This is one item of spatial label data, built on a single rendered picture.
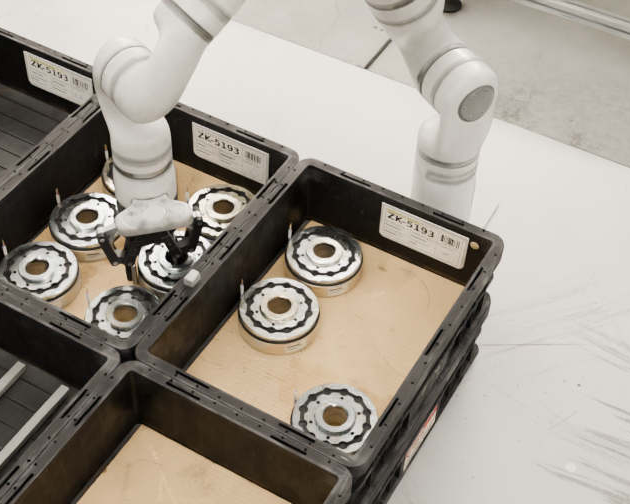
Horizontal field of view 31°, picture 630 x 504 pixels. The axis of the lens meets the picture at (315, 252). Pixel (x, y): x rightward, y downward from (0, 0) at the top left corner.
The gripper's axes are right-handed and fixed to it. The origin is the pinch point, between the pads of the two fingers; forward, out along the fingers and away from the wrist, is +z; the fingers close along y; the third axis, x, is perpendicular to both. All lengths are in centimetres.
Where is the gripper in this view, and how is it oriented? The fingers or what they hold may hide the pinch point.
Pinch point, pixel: (153, 267)
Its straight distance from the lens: 150.3
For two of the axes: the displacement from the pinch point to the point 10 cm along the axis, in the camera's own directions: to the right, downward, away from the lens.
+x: 2.7, 7.1, -6.5
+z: -0.4, 6.8, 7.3
